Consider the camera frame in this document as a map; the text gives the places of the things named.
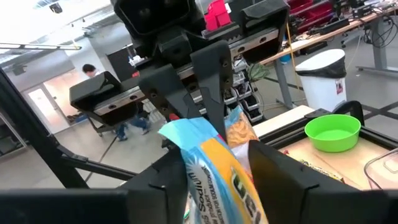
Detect black curved bracket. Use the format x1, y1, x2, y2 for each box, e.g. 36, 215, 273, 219
331, 100, 365, 126

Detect green plastic bowl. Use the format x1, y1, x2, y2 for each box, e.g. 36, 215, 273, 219
304, 113, 362, 153

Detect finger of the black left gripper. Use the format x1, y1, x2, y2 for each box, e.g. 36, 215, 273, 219
190, 40, 234, 141
138, 64, 201, 121

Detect blue ramen noodle pack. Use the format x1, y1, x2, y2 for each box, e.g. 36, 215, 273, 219
158, 105, 270, 224

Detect wooden workbench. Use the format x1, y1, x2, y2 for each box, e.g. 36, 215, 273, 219
257, 2, 398, 110

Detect red plastic storage bin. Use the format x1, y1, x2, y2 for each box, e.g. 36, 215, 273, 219
203, 0, 233, 32

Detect clear plastic bin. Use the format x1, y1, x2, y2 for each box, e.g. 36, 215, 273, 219
363, 147, 398, 190

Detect long ceiling light fixture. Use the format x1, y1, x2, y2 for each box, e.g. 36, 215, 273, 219
0, 42, 83, 52

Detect small parts drawer rack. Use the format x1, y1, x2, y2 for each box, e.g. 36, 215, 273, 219
223, 58, 265, 124

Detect red parts rack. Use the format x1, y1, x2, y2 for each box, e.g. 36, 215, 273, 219
287, 0, 335, 34

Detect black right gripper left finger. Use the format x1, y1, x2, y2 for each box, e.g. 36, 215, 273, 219
0, 147, 189, 224

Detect green coiled cable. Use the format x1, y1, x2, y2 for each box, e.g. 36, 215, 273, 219
247, 63, 270, 82

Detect person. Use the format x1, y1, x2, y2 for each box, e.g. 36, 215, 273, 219
81, 63, 152, 142

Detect white trash can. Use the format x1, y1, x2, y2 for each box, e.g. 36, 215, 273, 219
294, 48, 348, 113

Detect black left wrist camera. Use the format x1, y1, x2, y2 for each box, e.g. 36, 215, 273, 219
111, 0, 200, 40

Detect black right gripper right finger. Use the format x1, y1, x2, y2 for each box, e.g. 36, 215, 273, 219
248, 140, 398, 224

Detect black cabinet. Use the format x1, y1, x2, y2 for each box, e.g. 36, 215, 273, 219
105, 46, 141, 82

